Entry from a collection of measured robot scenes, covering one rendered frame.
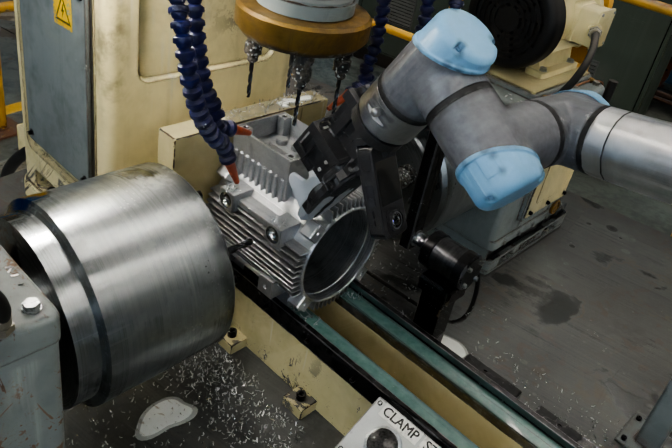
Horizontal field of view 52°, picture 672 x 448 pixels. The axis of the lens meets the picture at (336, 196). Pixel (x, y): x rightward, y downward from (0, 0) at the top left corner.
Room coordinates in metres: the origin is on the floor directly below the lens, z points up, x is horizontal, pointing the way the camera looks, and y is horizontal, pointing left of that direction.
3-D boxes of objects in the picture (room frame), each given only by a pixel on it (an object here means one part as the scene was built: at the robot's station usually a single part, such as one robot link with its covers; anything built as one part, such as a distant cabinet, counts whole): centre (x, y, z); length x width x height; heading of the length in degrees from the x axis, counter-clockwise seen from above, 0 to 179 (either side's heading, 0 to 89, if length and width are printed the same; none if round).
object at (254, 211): (0.86, 0.05, 1.02); 0.20 x 0.19 x 0.19; 52
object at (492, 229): (1.33, -0.31, 0.99); 0.35 x 0.31 x 0.37; 142
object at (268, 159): (0.88, 0.09, 1.11); 0.12 x 0.11 x 0.07; 52
